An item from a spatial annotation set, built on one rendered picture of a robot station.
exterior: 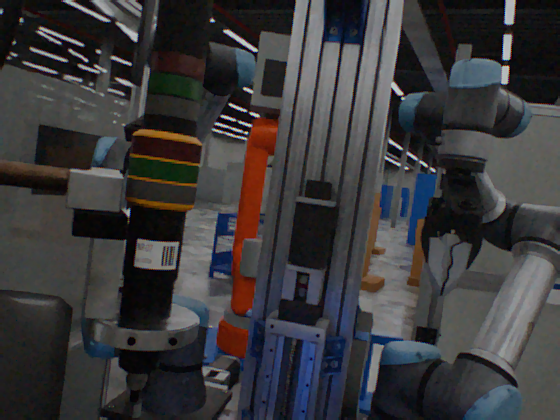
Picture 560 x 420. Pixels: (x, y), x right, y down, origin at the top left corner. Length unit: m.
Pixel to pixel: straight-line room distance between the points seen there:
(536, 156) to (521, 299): 1.15
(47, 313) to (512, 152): 1.89
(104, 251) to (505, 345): 0.85
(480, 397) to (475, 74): 0.54
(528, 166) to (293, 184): 1.20
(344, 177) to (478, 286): 1.10
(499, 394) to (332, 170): 0.57
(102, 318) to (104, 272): 0.03
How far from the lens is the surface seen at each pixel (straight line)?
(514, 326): 1.07
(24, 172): 0.31
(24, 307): 0.50
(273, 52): 4.35
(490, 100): 0.82
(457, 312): 2.16
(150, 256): 0.31
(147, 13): 0.35
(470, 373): 1.01
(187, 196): 0.31
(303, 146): 1.19
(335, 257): 1.18
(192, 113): 0.32
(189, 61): 0.32
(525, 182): 2.16
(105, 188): 0.31
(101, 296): 0.32
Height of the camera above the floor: 1.56
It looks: 3 degrees down
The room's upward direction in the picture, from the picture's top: 8 degrees clockwise
